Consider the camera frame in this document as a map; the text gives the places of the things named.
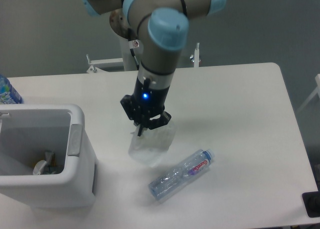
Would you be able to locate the blue labelled water bottle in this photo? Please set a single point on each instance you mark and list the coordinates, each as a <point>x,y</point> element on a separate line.
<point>8,94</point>

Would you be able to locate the clear plastic bottle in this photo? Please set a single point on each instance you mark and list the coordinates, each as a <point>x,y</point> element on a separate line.
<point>181,174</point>

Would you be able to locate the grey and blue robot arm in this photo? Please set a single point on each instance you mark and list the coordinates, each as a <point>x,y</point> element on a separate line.
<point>162,26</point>

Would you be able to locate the trash inside the can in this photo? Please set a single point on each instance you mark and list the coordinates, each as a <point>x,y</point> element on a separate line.
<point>47,166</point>

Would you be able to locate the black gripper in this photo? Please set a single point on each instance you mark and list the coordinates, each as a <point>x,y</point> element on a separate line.
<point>146,107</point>

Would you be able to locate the white frame at right edge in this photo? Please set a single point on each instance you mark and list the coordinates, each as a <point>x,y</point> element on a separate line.
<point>313,94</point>

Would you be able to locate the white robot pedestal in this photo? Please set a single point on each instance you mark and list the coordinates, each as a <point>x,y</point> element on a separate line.
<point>129,42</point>

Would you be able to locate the black device at table edge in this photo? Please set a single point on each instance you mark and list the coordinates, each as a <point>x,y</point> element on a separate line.
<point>311,202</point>

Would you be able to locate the white pedestal foot bracket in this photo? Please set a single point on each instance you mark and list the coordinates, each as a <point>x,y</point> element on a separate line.
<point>110,65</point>

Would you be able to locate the white plastic bag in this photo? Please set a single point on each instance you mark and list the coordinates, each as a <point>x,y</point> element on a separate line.
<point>150,148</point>

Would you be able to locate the white plastic trash can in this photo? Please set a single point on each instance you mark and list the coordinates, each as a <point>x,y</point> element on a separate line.
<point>26,132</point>

